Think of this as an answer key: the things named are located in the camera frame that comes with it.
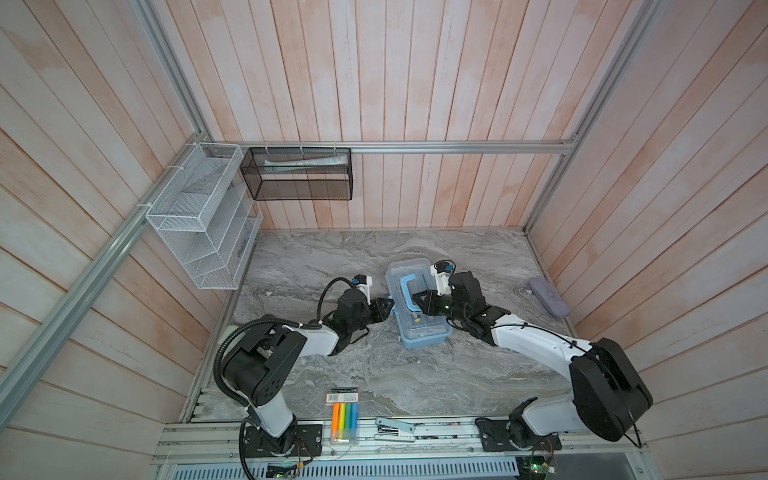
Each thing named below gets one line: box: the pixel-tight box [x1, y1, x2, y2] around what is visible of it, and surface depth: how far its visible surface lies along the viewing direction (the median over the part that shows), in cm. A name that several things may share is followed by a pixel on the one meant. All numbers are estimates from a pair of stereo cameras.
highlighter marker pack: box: [325, 387, 360, 445], surface depth 78 cm
